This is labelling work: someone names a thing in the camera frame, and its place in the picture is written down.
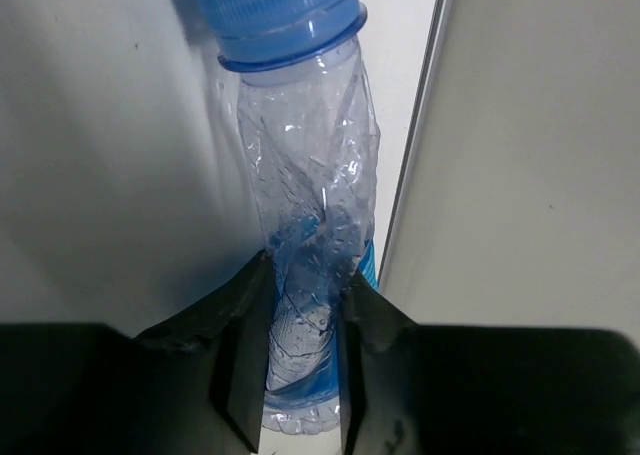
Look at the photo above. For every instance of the aluminium frame rail back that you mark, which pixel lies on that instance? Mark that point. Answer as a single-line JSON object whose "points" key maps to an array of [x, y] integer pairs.
{"points": [[437, 29]]}

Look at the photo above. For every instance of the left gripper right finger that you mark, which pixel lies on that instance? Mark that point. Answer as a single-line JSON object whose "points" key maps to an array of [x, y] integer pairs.
{"points": [[410, 388]]}

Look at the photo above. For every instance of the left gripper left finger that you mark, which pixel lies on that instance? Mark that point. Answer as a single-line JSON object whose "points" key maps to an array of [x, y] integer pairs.
{"points": [[193, 384]]}

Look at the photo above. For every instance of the blue label water bottle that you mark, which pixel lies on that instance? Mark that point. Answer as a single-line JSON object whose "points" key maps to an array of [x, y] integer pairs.
{"points": [[308, 128]]}

